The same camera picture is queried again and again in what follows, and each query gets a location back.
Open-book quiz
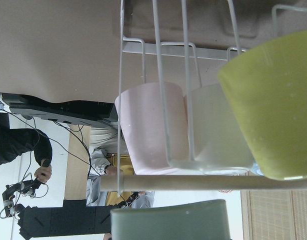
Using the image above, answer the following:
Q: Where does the pink cup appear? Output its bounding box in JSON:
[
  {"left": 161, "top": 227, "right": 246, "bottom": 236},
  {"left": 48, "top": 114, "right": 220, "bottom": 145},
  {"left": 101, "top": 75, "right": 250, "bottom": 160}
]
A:
[{"left": 115, "top": 82, "right": 189, "bottom": 175}]

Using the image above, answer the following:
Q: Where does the green cup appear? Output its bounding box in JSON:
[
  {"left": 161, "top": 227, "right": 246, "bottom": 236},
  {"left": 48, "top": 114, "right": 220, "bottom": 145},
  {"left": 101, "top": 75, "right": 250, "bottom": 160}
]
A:
[{"left": 110, "top": 199, "right": 231, "bottom": 240}]

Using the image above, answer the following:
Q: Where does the yellow cup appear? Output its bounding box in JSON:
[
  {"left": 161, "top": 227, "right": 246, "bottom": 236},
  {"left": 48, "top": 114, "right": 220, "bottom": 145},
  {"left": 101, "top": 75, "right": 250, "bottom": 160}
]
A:
[{"left": 218, "top": 30, "right": 307, "bottom": 180}]

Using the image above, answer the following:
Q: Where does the white wire cup rack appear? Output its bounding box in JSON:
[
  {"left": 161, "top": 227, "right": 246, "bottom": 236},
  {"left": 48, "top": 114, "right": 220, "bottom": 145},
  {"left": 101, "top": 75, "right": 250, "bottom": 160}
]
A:
[{"left": 116, "top": 0, "right": 307, "bottom": 196}]

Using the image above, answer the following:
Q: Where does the black foam block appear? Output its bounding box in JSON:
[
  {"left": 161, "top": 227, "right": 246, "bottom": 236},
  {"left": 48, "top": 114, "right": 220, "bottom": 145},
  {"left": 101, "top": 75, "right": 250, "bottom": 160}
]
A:
[{"left": 18, "top": 199, "right": 115, "bottom": 240}]

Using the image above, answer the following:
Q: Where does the person in grey jacket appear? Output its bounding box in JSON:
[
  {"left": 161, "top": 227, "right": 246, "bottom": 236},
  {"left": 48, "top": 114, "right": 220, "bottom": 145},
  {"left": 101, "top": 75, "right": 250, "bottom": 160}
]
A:
[{"left": 86, "top": 126, "right": 156, "bottom": 210}]

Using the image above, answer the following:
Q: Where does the person in black jacket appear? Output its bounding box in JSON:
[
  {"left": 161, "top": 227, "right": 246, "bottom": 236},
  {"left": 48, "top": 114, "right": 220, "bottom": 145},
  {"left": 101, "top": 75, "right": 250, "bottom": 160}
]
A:
[{"left": 0, "top": 113, "right": 53, "bottom": 184}]

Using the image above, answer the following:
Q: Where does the white translucent cup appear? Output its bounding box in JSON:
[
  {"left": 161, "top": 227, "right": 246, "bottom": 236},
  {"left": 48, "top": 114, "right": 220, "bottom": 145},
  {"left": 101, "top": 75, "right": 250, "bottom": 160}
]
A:
[{"left": 171, "top": 84, "right": 254, "bottom": 175}]

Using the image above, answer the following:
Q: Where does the wooden rack handle bar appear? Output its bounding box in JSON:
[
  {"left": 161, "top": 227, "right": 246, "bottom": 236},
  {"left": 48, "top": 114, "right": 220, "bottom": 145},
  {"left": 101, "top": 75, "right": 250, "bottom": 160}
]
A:
[{"left": 100, "top": 175, "right": 307, "bottom": 192}]

